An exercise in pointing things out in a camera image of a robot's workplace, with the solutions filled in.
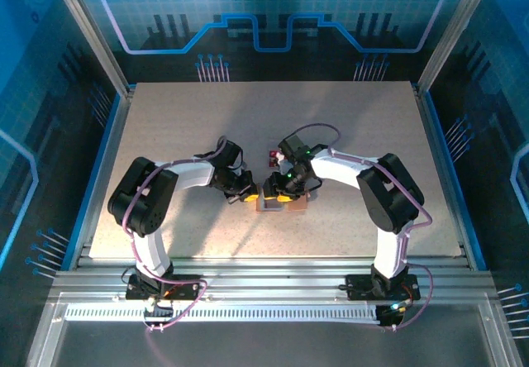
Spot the grey card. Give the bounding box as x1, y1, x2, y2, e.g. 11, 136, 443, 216
260, 196, 286, 212

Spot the brown leather card holder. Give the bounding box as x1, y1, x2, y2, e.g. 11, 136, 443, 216
255, 183, 312, 215

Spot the red card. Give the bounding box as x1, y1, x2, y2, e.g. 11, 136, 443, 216
267, 149, 287, 169

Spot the black electronics board with LED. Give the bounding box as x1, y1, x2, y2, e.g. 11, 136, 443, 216
378, 300, 409, 329

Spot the aluminium front frame rail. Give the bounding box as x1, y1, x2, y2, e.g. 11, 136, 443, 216
49, 256, 497, 302

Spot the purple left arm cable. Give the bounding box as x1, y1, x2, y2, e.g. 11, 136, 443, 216
122, 136, 207, 333

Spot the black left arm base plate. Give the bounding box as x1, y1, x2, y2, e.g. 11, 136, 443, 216
125, 274, 203, 302

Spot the white slotted cable duct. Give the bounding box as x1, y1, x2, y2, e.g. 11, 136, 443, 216
64, 304, 382, 323

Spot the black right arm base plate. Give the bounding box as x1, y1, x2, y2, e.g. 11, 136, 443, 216
345, 274, 422, 302

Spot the aluminium left side rail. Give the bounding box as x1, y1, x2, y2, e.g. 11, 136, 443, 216
61, 89, 136, 269

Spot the aluminium right side rail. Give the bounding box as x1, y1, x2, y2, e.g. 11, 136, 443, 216
412, 85, 488, 269

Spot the aluminium left frame post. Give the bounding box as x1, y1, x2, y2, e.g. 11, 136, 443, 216
45, 0, 134, 98

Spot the aluminium frame post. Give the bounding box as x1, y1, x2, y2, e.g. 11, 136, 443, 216
45, 0, 134, 98
416, 0, 499, 92

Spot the aluminium right frame post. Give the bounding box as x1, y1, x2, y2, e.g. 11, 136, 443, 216
416, 0, 499, 92

